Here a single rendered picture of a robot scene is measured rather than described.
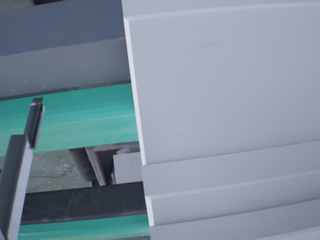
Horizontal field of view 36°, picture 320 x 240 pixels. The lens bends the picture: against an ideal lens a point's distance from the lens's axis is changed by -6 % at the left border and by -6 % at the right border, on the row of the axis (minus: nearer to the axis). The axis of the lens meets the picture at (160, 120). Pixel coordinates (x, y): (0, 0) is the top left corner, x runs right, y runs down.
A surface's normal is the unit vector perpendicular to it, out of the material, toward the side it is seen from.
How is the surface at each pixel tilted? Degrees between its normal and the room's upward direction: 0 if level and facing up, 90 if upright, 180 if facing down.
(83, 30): 90
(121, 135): 0
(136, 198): 90
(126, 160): 90
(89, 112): 56
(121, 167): 90
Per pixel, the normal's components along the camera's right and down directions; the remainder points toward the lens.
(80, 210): -0.01, -0.40
